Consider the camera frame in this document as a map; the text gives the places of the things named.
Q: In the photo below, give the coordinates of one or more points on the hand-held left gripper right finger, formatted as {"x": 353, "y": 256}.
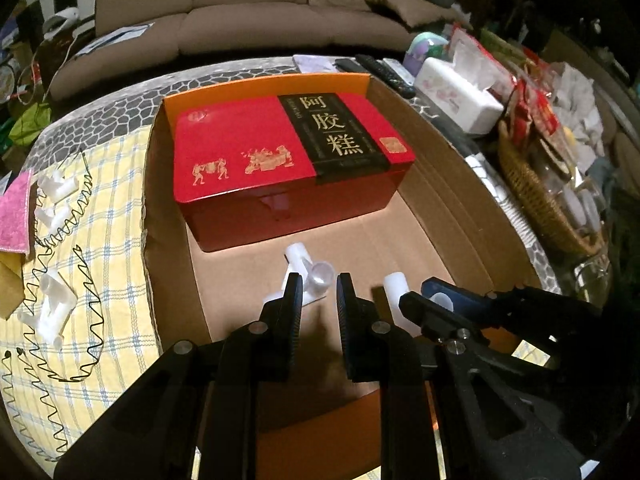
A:
{"x": 344, "y": 320}

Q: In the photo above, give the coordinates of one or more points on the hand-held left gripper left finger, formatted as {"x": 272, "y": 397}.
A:
{"x": 296, "y": 320}

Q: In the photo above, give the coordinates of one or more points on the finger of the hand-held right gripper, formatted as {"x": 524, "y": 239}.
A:
{"x": 430, "y": 315}
{"x": 465, "y": 300}

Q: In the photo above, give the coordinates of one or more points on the white plastic pipe connector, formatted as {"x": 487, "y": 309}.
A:
{"x": 302, "y": 270}
{"x": 50, "y": 217}
{"x": 397, "y": 300}
{"x": 45, "y": 320}
{"x": 60, "y": 184}
{"x": 57, "y": 287}

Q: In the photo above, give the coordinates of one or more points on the cardboard box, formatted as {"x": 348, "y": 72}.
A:
{"x": 440, "y": 170}

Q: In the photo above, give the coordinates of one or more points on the red gift box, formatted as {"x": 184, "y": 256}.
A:
{"x": 250, "y": 150}

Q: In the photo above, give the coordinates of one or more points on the wicker basket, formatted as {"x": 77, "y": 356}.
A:
{"x": 530, "y": 195}

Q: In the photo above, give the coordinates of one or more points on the white tissue box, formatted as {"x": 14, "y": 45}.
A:
{"x": 455, "y": 95}

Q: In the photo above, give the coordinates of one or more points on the red snack bag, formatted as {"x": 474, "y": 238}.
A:
{"x": 532, "y": 105}

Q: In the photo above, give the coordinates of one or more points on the yellow checked tablecloth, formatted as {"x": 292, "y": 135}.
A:
{"x": 120, "y": 210}

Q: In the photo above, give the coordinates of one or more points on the long black remote control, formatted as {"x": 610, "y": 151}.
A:
{"x": 387, "y": 77}

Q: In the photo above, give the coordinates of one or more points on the white remote control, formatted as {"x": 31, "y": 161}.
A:
{"x": 400, "y": 67}

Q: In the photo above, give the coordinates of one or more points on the pastel dome toy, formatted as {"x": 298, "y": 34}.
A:
{"x": 425, "y": 52}

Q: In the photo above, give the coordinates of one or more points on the short black remote control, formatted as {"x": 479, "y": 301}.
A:
{"x": 346, "y": 65}

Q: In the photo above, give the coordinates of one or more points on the white fittings on cloth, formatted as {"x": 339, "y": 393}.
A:
{"x": 86, "y": 172}

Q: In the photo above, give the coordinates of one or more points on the pale tissue packet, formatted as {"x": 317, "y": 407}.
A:
{"x": 315, "y": 62}

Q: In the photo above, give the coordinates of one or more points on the brown cushion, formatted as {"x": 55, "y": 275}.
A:
{"x": 405, "y": 7}

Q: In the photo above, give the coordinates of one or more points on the brown sofa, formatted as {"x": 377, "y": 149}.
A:
{"x": 240, "y": 25}

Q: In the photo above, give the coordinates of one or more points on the pink cloth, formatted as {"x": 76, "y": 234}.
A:
{"x": 15, "y": 210}

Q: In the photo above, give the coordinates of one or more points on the green bag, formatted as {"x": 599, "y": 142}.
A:
{"x": 30, "y": 122}

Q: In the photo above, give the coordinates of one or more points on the papers on sofa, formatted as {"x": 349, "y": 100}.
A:
{"x": 115, "y": 37}

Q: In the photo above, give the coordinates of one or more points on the white handheld appliance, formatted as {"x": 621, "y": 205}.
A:
{"x": 62, "y": 20}

